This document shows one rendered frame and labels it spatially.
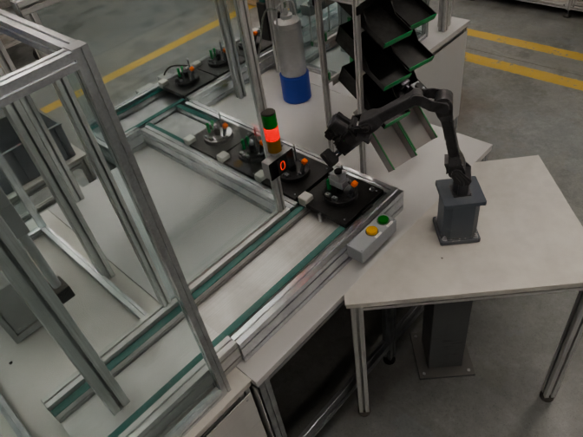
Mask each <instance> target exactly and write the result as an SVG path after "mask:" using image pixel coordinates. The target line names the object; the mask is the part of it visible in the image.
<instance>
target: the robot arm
mask: <svg viewBox="0 0 583 437"><path fill-rule="evenodd" d="M429 98H432V99H434V100H433V101H432V100H430V99H429ZM414 106H418V107H421V108H424V109H426V110H428V111H430V112H435V113H436V116H437V118H438V119H439V120H440V122H441V124H442V130H443V134H444V139H445V142H446V147H447V151H448V154H444V165H445V168H446V174H449V177H450V178H452V179H453V185H449V188H450V191H451V192H452V195H453V197H454V198H457V197H465V196H471V195H472V192H471V191H470V189H469V185H470V183H471V165H470V164H469V163H468V162H466V160H465V158H464V156H463V153H462V152H461V150H460V148H459V144H458V139H457V135H456V130H455V123H454V118H453V117H454V116H453V93H452V92H451V91H450V90H448V89H439V88H413V89H412V90H411V91H410V92H408V93H407V94H405V95H403V96H401V97H399V98H397V99H396V100H394V101H392V102H390V103H388V104H387V105H385V106H383V107H381V108H372V109H370V110H367V111H365V112H363V113H362V114H356V115H352V117H351V119H349V118H347V117H346V116H344V115H343V114H342V113H340V112H338V113H337V114H334V115H333V116H332V117H331V119H330V121H329V123H328V125H327V127H328V129H327V130H326V131H325V132H324V133H325V135H324V136H325V138H326V139H328V140H334V141H335V142H334V143H333V144H334V145H335V146H336V149H337V151H336V152H332V151H331V150H330V149H329V148H327V149H326V150H325V151H323V152H322V153H321V154H320V156H321V158H322V159H323V160H324V162H325V163H326V164H327V165H328V166H329V167H333V166H335V165H336V164H337V163H338V162H339V158H338V157H339V156H340V155H341V154H343V155H344V156H345V155H346V154H347V153H349V152H350V151H351V150H353V149H354V148H355V147H357V146H358V145H359V144H361V143H362V142H365V143H366V144H369V143H370V139H371V137H372V136H371V134H372V133H374V132H375V131H376V130H378V128H380V127H381V126H382V125H383V124H384V123H385V122H386V121H387V120H389V119H391V118H393V117H395V116H397V115H398V114H400V113H402V112H404V111H406V110H408V109H410V108H412V107H414ZM358 121H359V124H358V126H357V122H358ZM336 154H337V155H336Z"/></svg>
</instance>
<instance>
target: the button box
mask: <svg viewBox="0 0 583 437"><path fill-rule="evenodd" d="M382 215H385V216H387V217H388V218H389V222H388V223H387V224H384V225H382V224H380V223H378V217H379V216H382ZM369 226H375V227H376V228H377V234H375V235H369V234H367V232H366V229H367V227H369ZM395 231H396V219H394V218H392V217H390V216H388V215H386V214H384V213H380V214H379V215H378V216H377V217H376V218H374V219H373V220H372V221H371V222H370V223H369V224H368V225H367V226H366V227H365V228H364V229H363V230H362V231H361V232H359V233H358V234H357V235H356V236H355V237H354V238H353V239H352V240H351V241H350V242H349V243H348V244H347V251H348V256H349V257H351V258H353V259H355V260H357V261H358V262H360V263H362V264H363V263H364V262H365V261H366V260H367V259H368V258H369V257H370V256H371V255H372V254H373V253H374V252H375V251H376V250H377V249H378V248H379V247H380V246H381V245H382V244H383V243H384V242H385V241H386V240H387V239H388V238H389V237H390V236H391V235H392V234H393V233H394V232H395Z"/></svg>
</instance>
